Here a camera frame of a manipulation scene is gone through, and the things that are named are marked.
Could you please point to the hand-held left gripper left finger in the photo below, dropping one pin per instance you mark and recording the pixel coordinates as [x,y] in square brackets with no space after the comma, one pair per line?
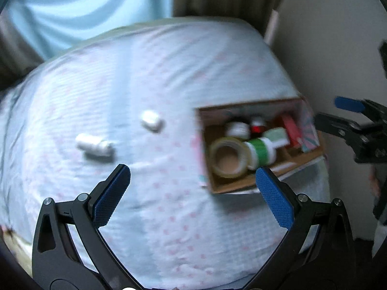
[112,195]

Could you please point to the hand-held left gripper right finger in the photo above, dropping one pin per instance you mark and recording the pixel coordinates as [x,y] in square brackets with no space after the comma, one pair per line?
[273,196]

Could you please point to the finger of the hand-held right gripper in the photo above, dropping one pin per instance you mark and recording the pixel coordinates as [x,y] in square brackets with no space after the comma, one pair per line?
[347,103]
[335,124]

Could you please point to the red carton box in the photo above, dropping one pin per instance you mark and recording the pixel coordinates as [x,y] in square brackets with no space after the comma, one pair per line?
[290,130]

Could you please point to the patterned cardboard box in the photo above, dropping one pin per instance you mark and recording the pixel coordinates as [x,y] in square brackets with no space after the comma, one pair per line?
[299,157]

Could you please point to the white tin with green band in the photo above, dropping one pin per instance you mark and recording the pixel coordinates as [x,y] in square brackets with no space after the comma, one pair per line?
[260,151]

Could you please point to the white pill bottle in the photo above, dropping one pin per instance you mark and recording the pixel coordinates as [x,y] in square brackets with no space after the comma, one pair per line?
[95,147]

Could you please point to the pale green jar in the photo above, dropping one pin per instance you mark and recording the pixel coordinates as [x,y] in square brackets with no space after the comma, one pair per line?
[276,135]

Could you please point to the yellow tape roll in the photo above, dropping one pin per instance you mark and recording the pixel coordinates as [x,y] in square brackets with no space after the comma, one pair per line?
[227,157]

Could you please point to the small red jar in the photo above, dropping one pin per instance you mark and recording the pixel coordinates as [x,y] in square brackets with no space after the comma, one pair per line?
[258,126]

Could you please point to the white jar with black band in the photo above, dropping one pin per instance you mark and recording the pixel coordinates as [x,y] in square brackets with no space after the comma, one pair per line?
[237,129]

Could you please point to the small white case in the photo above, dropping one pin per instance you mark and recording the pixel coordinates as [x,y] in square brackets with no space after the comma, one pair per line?
[152,121]

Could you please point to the person's right hand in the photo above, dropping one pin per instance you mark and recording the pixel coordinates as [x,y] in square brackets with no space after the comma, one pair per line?
[376,184]

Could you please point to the blue floral bed sheet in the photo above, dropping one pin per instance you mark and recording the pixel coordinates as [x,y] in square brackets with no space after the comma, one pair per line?
[121,96]

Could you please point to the patterned pillow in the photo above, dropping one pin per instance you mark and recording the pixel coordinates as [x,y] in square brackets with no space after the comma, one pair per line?
[10,244]

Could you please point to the grey left curtain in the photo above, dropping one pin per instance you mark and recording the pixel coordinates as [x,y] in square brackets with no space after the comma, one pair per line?
[15,57]

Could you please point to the light blue hanging cloth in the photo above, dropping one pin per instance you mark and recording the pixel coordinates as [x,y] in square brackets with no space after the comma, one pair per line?
[90,9]

